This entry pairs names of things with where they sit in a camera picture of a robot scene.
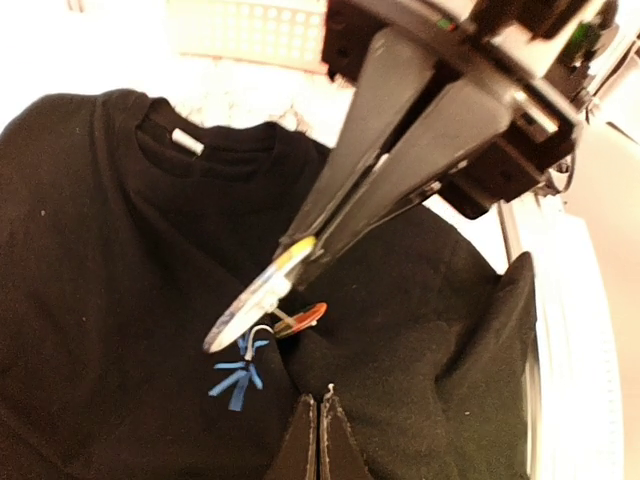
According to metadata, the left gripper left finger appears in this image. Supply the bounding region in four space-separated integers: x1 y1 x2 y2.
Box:
263 394 318 480

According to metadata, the aluminium front rail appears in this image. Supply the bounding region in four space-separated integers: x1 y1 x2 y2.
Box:
498 194 624 479

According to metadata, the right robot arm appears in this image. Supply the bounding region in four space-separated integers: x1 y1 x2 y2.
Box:
280 1 617 288

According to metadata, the pink perforated plastic basket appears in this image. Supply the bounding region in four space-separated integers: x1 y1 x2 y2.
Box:
166 0 328 74

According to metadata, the black t-shirt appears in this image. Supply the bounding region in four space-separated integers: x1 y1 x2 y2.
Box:
1 90 535 479

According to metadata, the round orange white brooch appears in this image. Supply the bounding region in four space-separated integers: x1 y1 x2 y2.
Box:
272 302 327 339

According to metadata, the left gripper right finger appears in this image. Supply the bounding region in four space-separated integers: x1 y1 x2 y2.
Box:
318 384 373 480

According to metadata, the yellow brooch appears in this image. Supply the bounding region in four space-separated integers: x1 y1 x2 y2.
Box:
203 236 317 354

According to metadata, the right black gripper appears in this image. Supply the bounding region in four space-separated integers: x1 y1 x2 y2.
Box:
280 1 617 288

